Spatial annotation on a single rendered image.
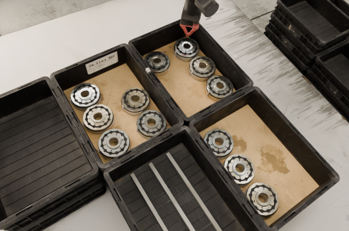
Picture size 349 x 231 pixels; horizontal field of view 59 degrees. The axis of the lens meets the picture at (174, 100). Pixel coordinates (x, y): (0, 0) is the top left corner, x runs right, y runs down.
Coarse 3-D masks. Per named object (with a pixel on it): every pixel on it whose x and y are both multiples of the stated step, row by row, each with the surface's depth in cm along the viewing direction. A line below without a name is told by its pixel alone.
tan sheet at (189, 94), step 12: (168, 48) 128; (180, 60) 125; (168, 72) 122; (180, 72) 122; (216, 72) 124; (168, 84) 119; (180, 84) 119; (192, 84) 120; (204, 84) 120; (180, 96) 116; (192, 96) 117; (204, 96) 117; (192, 108) 114
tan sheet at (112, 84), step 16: (96, 80) 117; (112, 80) 118; (128, 80) 118; (112, 96) 114; (80, 112) 110; (160, 112) 112; (112, 128) 107; (128, 128) 108; (96, 144) 104; (112, 144) 104
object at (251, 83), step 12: (168, 24) 122; (144, 36) 117; (132, 48) 114; (144, 60) 111; (240, 72) 112; (252, 84) 109; (168, 96) 104; (228, 96) 106; (180, 108) 102; (204, 108) 103
